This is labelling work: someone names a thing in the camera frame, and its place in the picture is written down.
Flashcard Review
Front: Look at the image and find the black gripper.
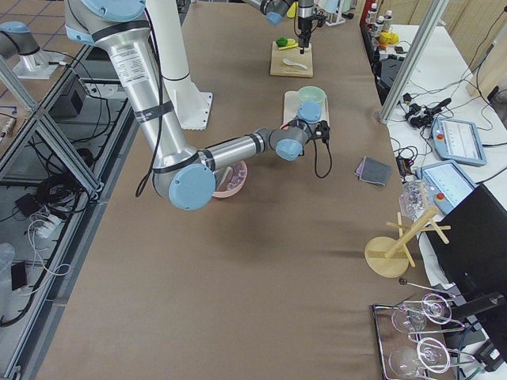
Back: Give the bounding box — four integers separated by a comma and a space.
314, 120, 330, 143
297, 16, 313, 44

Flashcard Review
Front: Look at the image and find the white ceramic spoon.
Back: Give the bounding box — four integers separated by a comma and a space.
282, 58, 308, 70

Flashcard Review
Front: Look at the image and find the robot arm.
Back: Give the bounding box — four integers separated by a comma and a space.
244, 0, 316, 48
64, 0, 329, 210

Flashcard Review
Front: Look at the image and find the green bowl stack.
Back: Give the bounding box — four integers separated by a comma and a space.
297, 85, 326, 105

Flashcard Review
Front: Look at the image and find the pink bowl with ice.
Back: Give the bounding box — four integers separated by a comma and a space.
212, 161, 248, 199

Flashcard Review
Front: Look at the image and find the yellow plastic knife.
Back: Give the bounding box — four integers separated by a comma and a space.
278, 44, 299, 51

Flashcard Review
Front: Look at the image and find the green toy lime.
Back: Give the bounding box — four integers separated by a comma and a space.
275, 37, 288, 48

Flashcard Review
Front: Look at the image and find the white serving tray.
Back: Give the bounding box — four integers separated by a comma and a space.
280, 91, 330, 141

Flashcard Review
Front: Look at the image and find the bamboo cutting board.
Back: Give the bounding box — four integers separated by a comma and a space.
269, 41, 314, 78

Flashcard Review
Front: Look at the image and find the grey folded cloth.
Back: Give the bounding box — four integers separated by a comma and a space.
355, 156, 392, 187

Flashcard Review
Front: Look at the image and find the clear glass mug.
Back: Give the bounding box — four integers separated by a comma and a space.
399, 180, 430, 220

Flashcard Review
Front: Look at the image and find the metal ice scoop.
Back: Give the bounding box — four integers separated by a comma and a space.
215, 165, 234, 188

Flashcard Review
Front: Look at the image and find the upper teach pendant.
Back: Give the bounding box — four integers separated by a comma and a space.
432, 117, 487, 166

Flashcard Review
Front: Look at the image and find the teach pendant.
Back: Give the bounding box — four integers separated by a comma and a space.
432, 117, 487, 166
416, 160, 478, 215

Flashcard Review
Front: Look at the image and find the lower teach pendant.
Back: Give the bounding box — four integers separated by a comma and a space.
416, 160, 478, 215

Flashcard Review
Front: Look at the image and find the wooden mug tree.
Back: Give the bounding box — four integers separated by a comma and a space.
364, 193, 451, 278

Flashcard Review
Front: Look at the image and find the black monitor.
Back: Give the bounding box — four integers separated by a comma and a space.
427, 184, 506, 296

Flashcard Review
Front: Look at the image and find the upper wine glass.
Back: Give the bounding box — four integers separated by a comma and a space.
391, 293, 452, 333

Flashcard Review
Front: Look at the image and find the wine glass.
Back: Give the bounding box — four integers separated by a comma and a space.
391, 293, 452, 333
388, 337, 451, 379

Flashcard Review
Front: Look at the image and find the lower wine glass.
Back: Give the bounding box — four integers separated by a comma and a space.
388, 337, 451, 379

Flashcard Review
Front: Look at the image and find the aluminium frame post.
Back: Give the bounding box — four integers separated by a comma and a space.
379, 0, 449, 124

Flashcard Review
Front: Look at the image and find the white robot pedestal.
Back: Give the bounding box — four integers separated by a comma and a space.
147, 0, 213, 131

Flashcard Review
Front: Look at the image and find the black wire glass rack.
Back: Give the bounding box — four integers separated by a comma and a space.
372, 293, 475, 379

